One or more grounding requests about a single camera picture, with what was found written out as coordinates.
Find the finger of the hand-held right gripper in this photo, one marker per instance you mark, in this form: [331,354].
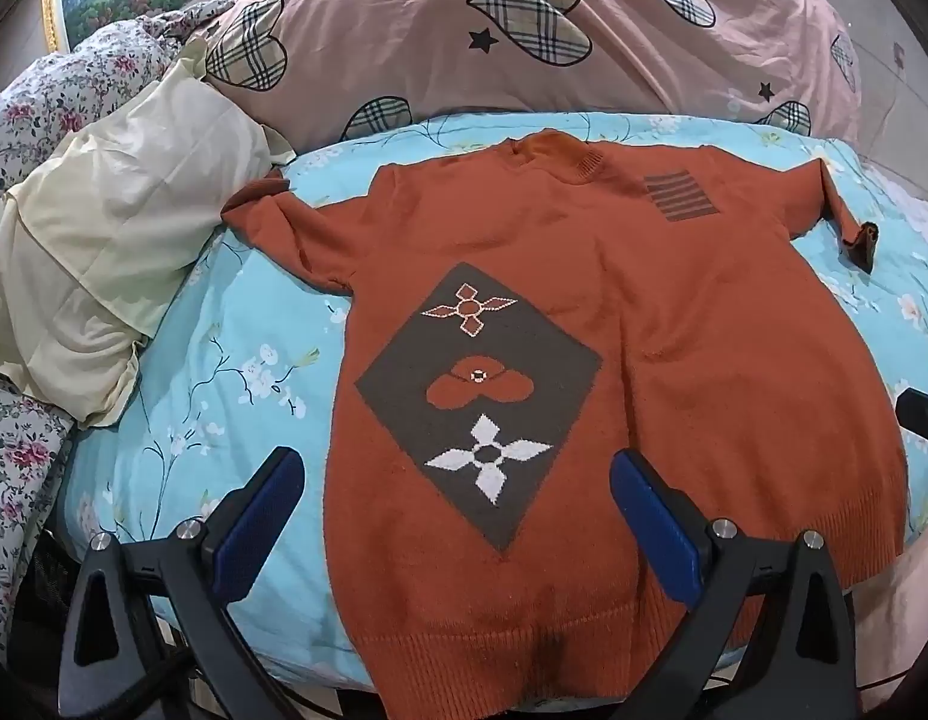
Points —
[925,416]

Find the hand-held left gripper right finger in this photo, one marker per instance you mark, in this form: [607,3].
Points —
[655,525]

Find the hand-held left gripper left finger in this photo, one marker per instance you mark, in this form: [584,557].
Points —
[258,532]

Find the orange knit sweater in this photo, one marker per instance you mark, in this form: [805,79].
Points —
[659,315]

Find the light blue floral bed sheet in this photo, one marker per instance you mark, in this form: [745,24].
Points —
[231,405]

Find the cream pillow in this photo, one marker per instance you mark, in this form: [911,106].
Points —
[111,225]

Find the white floral print bedding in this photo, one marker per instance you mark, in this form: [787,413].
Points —
[59,97]

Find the pink quilt with plaid hearts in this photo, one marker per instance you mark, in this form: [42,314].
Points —
[404,37]

